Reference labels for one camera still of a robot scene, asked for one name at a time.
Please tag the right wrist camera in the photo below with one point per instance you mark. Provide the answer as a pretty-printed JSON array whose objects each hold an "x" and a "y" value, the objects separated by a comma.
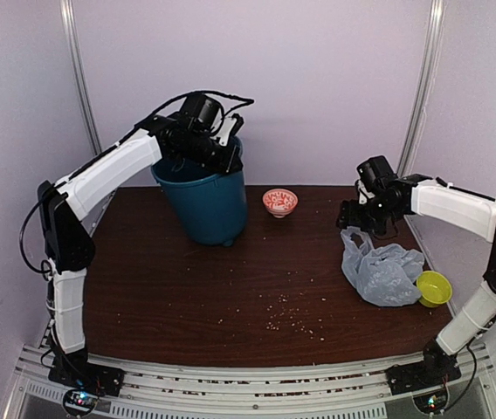
[{"x": 375, "y": 175}]

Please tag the teal plastic trash bin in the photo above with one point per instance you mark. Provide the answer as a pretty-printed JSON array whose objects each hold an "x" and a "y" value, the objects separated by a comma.
[{"x": 211, "y": 208}]

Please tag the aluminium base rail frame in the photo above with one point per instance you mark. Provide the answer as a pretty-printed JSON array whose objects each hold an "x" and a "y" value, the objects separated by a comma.
[{"x": 345, "y": 390}]

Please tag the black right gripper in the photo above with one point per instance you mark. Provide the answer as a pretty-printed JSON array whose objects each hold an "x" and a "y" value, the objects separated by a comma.
[{"x": 348, "y": 216}]

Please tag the orange patterned ceramic bowl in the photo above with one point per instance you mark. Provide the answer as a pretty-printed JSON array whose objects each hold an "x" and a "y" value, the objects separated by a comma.
[{"x": 280, "y": 202}]

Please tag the yellow plastic bowl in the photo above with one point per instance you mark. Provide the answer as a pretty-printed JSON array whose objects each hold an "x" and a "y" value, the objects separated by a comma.
[{"x": 435, "y": 289}]

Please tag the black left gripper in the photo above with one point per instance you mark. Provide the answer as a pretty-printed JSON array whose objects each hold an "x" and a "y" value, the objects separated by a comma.
[{"x": 234, "y": 156}]

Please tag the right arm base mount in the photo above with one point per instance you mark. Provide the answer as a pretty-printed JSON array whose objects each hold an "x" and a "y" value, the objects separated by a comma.
[{"x": 435, "y": 369}]

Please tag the left aluminium corner post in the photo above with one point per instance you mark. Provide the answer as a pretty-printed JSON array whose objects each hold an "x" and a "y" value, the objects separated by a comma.
[{"x": 85, "y": 106}]

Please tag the translucent grey plastic bag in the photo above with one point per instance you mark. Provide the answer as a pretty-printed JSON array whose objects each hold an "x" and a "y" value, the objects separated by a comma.
[{"x": 384, "y": 276}]

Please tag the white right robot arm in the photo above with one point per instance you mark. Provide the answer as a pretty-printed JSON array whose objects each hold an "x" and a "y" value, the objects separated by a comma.
[{"x": 468, "y": 211}]

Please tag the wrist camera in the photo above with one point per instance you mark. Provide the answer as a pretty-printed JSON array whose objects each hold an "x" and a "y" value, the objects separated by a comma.
[
  {"x": 375, "y": 175},
  {"x": 200, "y": 114}
]

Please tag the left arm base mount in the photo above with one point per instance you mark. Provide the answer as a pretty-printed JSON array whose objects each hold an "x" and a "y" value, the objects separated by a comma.
[{"x": 86, "y": 382}]

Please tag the right aluminium corner post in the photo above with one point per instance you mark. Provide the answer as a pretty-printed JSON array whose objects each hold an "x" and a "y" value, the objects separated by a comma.
[{"x": 425, "y": 83}]

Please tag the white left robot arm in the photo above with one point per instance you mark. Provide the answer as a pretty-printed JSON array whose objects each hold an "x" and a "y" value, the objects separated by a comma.
[{"x": 66, "y": 203}]

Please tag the aluminium corner post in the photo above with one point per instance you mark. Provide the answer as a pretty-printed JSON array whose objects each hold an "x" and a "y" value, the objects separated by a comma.
[
  {"x": 425, "y": 83},
  {"x": 85, "y": 106}
]

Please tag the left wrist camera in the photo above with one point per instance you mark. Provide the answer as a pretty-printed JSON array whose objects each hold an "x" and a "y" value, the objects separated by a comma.
[{"x": 200, "y": 114}]

